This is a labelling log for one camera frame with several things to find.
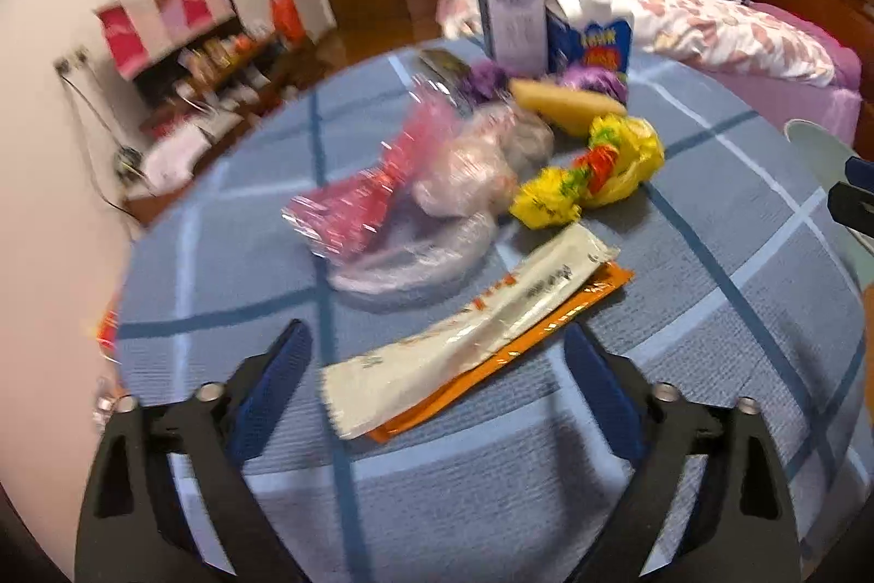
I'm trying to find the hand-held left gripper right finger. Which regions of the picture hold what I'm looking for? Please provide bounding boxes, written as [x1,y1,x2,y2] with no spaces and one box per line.
[563,323,803,583]

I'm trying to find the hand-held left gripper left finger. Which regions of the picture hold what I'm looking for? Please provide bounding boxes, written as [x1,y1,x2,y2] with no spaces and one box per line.
[74,320,315,583]

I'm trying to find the light blue cartoon bin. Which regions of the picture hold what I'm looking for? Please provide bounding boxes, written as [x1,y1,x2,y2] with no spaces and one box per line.
[784,119,863,184]

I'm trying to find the orange packet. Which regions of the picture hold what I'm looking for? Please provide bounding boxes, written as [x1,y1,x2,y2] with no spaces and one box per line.
[365,262,635,444]

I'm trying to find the long white packet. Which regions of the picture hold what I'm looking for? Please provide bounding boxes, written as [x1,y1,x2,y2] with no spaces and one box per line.
[320,222,621,440]

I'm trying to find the clear plastic bag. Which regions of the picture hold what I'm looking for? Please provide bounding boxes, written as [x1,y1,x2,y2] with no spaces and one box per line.
[326,210,498,301]

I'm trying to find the pink wrapper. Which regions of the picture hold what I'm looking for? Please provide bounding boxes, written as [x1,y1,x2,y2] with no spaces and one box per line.
[283,98,465,266]

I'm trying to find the yellow plastic bag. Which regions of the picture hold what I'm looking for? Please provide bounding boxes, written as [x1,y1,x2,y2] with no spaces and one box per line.
[511,115,665,230]

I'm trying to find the white plastic bag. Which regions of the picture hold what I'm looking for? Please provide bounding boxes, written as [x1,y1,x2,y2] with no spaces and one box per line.
[413,105,556,219]

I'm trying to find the yellow banana-like snack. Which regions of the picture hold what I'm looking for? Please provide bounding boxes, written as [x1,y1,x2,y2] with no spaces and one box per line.
[509,78,628,139]

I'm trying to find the purple wrapper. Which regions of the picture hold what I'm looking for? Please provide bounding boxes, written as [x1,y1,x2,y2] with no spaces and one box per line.
[456,62,629,106]

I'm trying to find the blue plaid tablecloth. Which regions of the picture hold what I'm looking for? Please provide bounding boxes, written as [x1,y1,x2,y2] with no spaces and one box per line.
[113,37,874,583]

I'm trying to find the orange yellow object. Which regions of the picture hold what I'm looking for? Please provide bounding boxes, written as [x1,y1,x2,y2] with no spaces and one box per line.
[92,289,124,358]

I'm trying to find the heart print duvet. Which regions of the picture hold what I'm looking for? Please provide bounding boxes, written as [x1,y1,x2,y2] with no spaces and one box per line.
[437,0,837,89]

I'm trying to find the wooden television stand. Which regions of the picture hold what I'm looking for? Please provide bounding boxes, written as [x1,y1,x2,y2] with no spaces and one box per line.
[119,33,329,229]

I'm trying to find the white papers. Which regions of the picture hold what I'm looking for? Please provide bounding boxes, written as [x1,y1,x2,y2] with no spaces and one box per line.
[140,125,212,188]

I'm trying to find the blue milk carton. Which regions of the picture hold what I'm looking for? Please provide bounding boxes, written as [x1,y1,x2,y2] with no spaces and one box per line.
[542,0,636,79]

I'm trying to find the television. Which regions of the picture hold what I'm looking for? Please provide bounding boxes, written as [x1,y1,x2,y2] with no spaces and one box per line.
[129,13,243,109]

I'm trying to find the dark green packet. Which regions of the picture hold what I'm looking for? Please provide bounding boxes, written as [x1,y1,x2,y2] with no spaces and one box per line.
[418,49,472,85]

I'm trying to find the orange plastic bag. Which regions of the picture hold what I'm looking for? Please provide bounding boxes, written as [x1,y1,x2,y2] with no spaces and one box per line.
[268,0,308,48]

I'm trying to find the pink patchwork cloth cover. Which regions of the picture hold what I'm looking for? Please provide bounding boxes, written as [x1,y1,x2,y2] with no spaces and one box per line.
[94,0,240,82]

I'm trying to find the black cable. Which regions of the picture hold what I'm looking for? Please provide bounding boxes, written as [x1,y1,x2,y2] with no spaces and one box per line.
[64,70,147,215]

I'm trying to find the wall outlet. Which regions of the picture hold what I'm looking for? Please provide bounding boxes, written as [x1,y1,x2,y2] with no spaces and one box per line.
[53,49,93,75]

